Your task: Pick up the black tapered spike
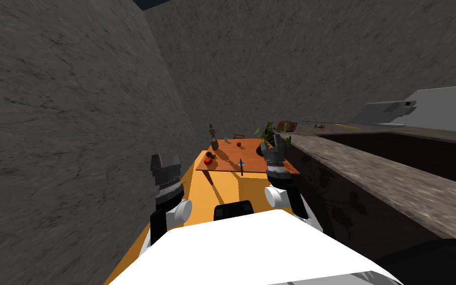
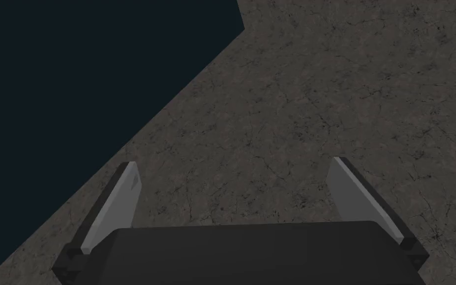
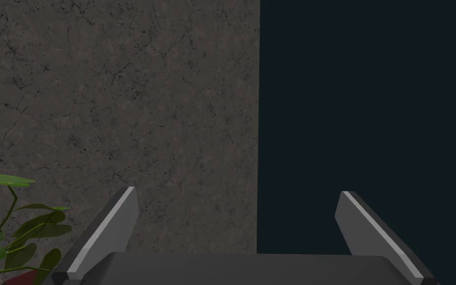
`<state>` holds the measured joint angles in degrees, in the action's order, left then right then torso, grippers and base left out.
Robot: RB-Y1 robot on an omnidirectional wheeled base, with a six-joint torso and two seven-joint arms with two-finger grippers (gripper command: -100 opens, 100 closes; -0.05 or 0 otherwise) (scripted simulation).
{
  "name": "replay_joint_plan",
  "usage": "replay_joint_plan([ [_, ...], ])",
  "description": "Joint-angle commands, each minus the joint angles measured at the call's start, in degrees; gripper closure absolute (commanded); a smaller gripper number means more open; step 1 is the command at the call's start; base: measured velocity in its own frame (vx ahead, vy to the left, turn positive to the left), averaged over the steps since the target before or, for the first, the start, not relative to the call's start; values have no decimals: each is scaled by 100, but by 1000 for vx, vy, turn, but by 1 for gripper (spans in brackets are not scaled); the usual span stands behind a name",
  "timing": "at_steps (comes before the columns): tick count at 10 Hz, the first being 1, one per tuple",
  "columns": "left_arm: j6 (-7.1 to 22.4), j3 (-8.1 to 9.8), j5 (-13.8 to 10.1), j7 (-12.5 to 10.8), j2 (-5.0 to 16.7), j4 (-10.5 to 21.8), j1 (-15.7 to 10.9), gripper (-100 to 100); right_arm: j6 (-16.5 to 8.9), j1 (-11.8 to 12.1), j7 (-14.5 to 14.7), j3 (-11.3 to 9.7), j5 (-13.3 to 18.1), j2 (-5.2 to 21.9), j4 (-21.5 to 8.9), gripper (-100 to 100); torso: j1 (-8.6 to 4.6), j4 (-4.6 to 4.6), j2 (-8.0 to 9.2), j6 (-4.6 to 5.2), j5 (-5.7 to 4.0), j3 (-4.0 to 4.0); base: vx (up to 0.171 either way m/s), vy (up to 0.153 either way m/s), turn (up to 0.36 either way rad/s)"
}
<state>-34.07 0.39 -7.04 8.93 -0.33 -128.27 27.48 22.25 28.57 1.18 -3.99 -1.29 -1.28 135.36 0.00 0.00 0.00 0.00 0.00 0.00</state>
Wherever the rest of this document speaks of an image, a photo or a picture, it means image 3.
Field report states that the green potted plant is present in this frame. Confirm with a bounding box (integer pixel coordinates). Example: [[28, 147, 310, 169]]
[[0, 173, 72, 285]]

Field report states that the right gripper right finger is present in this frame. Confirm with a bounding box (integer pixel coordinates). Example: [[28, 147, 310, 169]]
[[334, 190, 439, 283]]

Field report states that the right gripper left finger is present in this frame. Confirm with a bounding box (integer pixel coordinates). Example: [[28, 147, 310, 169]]
[[52, 186, 139, 283]]

